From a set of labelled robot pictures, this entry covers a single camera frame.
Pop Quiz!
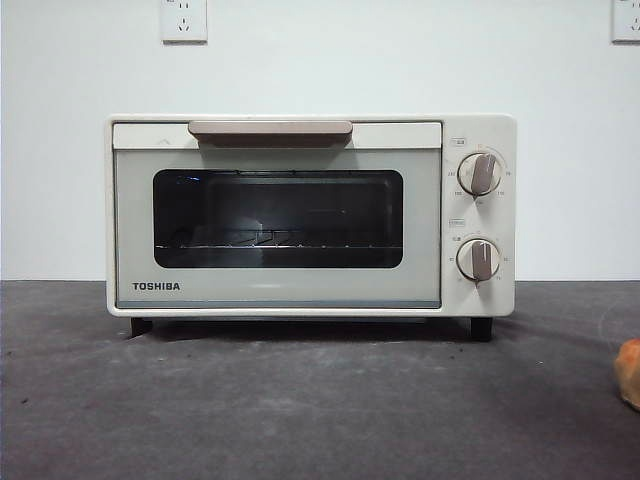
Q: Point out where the glass oven door taupe handle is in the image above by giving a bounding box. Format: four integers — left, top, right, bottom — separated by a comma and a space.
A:
112, 119, 444, 310

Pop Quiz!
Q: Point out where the golden brown bread roll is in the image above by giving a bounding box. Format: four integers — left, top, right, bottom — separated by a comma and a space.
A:
613, 337, 640, 402

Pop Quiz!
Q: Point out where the cream and taupe oven knob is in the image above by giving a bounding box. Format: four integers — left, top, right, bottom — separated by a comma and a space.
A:
456, 236, 503, 291
457, 152, 503, 198

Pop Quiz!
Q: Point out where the cream Toshiba toaster oven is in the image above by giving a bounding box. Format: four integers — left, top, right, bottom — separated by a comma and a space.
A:
104, 112, 519, 343

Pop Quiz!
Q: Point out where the metal wire oven rack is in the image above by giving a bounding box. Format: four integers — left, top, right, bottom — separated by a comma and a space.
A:
154, 227, 402, 252

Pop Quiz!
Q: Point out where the white wall socket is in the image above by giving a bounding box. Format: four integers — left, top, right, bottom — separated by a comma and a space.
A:
160, 0, 208, 43
611, 0, 640, 44

